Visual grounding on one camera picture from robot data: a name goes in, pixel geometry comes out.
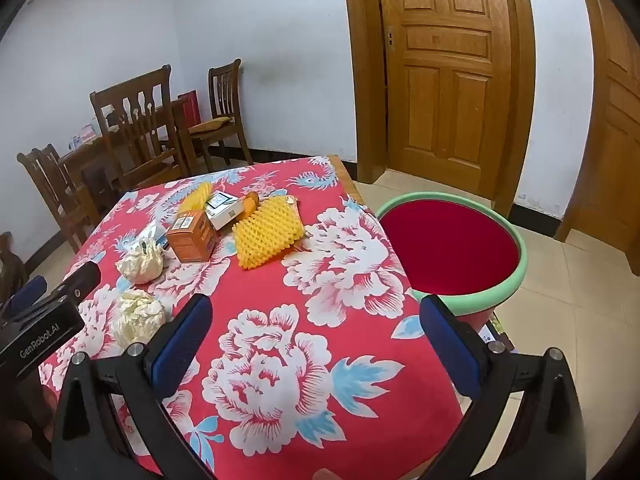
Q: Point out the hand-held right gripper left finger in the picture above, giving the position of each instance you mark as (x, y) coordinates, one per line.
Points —
(182, 340)

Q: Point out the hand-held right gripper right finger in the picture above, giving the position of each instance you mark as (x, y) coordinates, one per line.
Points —
(450, 345)

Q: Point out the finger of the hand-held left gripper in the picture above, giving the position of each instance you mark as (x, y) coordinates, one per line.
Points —
(82, 280)
(30, 292)

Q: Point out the green basin with red inside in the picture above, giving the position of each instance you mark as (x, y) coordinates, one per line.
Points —
(450, 250)

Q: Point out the orange cardboard box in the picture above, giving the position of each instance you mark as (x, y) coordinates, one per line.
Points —
(190, 237)

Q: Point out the large yellow foam net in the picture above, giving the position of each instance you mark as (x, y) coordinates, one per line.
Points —
(267, 232)

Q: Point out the person's right hand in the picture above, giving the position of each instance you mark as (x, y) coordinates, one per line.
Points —
(327, 475)

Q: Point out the crumpled white paper ball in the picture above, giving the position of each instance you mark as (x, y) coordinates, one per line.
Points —
(137, 317)
(140, 265)

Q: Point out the red floral tablecloth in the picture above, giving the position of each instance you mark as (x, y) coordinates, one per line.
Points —
(300, 360)

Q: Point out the wooden dining table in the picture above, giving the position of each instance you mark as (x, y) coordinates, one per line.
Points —
(85, 157)

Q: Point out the white cardboard box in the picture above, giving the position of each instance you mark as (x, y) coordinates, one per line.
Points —
(225, 212)

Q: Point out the small yellow foam net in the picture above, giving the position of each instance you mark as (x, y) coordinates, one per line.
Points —
(196, 197)

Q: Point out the orange plush toy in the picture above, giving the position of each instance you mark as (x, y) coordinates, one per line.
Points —
(249, 205)

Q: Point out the large wooden chair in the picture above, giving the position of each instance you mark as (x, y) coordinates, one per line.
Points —
(132, 105)

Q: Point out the yellow seat cushion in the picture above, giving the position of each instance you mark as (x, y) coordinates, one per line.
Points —
(210, 125)

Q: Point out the wooden chair with cushion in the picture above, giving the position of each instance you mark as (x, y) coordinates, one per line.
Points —
(222, 90)

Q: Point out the wooden panel door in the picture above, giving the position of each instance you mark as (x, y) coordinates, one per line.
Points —
(625, 135)
(445, 70)

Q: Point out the wooden door frame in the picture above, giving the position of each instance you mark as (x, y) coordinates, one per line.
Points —
(522, 85)
(575, 200)

